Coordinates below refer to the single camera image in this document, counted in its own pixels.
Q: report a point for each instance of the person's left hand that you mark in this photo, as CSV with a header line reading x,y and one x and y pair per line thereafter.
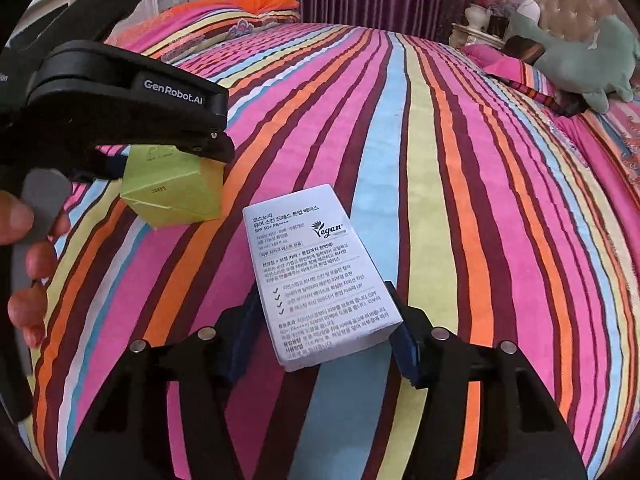
x,y
30,310

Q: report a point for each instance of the white vase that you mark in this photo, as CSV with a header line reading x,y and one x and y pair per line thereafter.
x,y
476,17

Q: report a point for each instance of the small white printed box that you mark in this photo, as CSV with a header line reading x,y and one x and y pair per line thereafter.
x,y
315,270

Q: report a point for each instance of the green plush toy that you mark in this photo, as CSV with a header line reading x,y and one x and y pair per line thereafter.
x,y
585,65

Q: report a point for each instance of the beige tufted headboard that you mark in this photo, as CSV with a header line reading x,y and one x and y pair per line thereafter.
x,y
565,5

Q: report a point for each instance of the white nightstand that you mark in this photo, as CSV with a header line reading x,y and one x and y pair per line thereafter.
x,y
472,37

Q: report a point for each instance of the lime green cardboard box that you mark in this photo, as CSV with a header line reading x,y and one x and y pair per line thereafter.
x,y
170,185

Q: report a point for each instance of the orange pillow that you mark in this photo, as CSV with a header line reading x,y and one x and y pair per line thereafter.
x,y
265,5

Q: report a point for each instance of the floral pink pillow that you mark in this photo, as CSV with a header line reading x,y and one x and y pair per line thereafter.
x,y
610,150

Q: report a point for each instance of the striped pink pillow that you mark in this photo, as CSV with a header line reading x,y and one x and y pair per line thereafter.
x,y
505,70

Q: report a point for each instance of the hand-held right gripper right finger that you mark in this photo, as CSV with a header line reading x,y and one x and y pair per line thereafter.
x,y
407,352

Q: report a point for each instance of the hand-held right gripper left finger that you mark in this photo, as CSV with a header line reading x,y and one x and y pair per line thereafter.
x,y
245,330

